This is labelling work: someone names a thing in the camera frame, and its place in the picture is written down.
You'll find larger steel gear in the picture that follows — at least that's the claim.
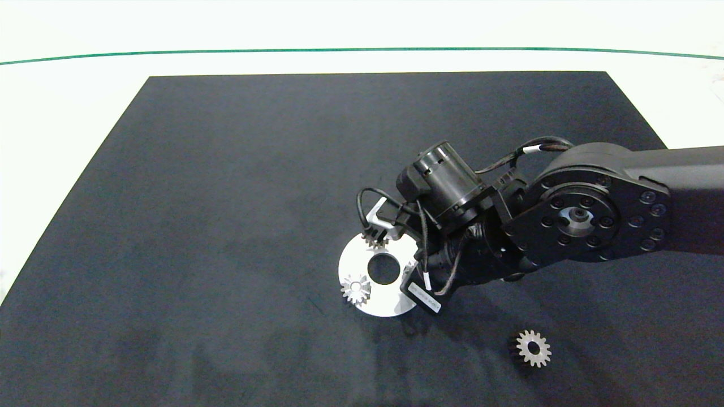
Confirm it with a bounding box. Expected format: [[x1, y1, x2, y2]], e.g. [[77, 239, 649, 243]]
[[515, 330, 553, 369]]

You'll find round white plate with pins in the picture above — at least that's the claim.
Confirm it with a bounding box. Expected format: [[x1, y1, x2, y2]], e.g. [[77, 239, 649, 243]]
[[338, 231, 420, 318]]

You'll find dark rectangular mat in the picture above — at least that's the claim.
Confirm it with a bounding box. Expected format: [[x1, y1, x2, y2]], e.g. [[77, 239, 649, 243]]
[[0, 71, 724, 407]]

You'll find thin black cable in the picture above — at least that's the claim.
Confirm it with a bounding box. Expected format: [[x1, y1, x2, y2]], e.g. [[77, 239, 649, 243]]
[[432, 234, 471, 298]]

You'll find black cable with white tag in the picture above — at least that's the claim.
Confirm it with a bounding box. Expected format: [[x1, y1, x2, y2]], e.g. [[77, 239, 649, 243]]
[[414, 200, 434, 292], [474, 136, 575, 175]]

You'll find boxy wrist camera shiny side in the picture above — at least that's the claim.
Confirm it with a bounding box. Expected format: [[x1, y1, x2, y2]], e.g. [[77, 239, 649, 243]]
[[365, 195, 409, 239]]

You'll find black cable loop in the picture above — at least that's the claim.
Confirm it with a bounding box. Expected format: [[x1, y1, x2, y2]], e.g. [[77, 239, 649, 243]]
[[356, 187, 407, 233]]

